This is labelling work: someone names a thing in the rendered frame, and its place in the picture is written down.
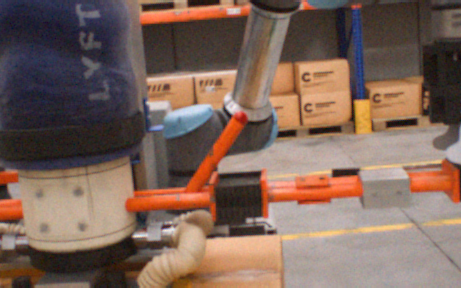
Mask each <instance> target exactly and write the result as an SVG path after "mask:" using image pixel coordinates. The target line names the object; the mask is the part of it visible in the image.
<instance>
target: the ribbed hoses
mask: <svg viewBox="0 0 461 288"><path fill-rule="evenodd" d="M176 221H183V222H182V223H181V224H178V225H177V226H176V227H175V229H174V231H173V233H172V242H170V240H169V242H170V244H171V245H172V248H173V249H174V251H169V252H168V253H164V252H163V253H162V255H161V256H160V257H154V259H153V261H152V262H148V264H147V265H146V268H144V269H143V271H142V273H141V274H140V276H138V277H137V280H138V284H139V285H140V286H141V288H164V287H166V286H167V285H168V284H169V283H170V282H171V281H172V280H173V279H174V277H175V278H177V279H178V278H179V277H180V276H181V277H185V276H186V275H187V274H188V272H189V273H191V272H193V271H194V270H195V269H196V268H198V267H199V264H200V262H201V260H203V257H204V255H205V251H206V245H207V239H206V237H207V236H208V234H209V233H210V232H211V231H212V229H213V226H214V222H212V219H211V215H210V214H209V213H208V212H207V211H204V210H198V211H195V212H194V211H193V212H192V213H188V214H187V215H181V216H180V217H176V218H174V221H173V222H176ZM19 230H20V232H21V233H26V227H23V226H22V225H18V226H17V225H16V224H12V225H10V224H9V223H8V224H7V225H6V224H5V223H0V232H4V233H5V234H6V233H7V232H8V231H19ZM0 283H1V282H0Z"/></svg>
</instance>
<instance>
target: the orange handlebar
mask: <svg viewBox="0 0 461 288"><path fill-rule="evenodd" d="M406 173H407V175H408V176H409V178H410V187H409V188H410V191H411V194H415V193H428V192H441V191H450V190H451V179H450V177H449V176H445V174H444V171H443V170H432V171H418V172H406ZM13 183H19V182H18V176H17V170H16V171H3V172H0V185H1V184H13ZM267 187H268V188H267V199H268V203H279V202H292V201H297V203H298V205H299V206H300V205H313V204H327V203H331V202H332V201H331V199H333V198H346V197H363V187H362V183H361V182H359V179H358V176H353V177H340V178H328V176H327V174H325V175H311V176H299V177H295V180H287V181H274V182H267ZM184 190H185V188H169V189H155V190H143V191H134V197H128V198H127V201H126V204H125V207H126V210H127V212H142V211H155V210H170V209H183V208H197V207H210V200H209V190H208V187H203V188H202V190H201V191H200V193H191V194H182V193H183V191H184ZM173 193H175V194H177V193H179V194H178V195H169V194H173ZM158 194H159V195H162V194H163V195H165V194H168V195H165V196H157V195H158ZM143 195H144V196H146V195H148V196H150V195H152V197H142V196H143ZM154 195H156V196H154ZM135 196H136V197H135ZM138 196H141V197H138ZM20 219H24V214H23V208H22V201H21V199H12V200H1V201H0V221H7V220H20Z"/></svg>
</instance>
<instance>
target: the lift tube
mask: <svg viewBox="0 0 461 288"><path fill-rule="evenodd" d="M130 21H131V20H130V14H129V9H128V6H127V4H126V2H125V1H124V0H0V130H33V129H49V128H61V127H69V126H78V125H93V124H100V123H105V122H109V121H114V120H118V119H123V118H127V117H129V116H134V115H136V114H137V113H138V87H137V81H136V74H135V71H134V69H133V66H132V63H131V62H130V59H129V57H128V51H127V42H128V33H129V29H130ZM143 150H144V143H143V142H142V141H140V142H138V143H134V144H131V145H128V146H126V147H122V148H118V149H115V150H110V151H106V152H97V153H92V154H86V155H79V156H73V157H65V158H56V159H43V160H9V159H3V158H1V157H0V167H1V168H3V169H15V170H42V169H65V168H73V167H80V166H85V165H92V164H96V163H101V162H106V161H114V160H118V159H121V158H125V157H127V156H130V155H133V154H136V153H137V152H141V151H143Z"/></svg>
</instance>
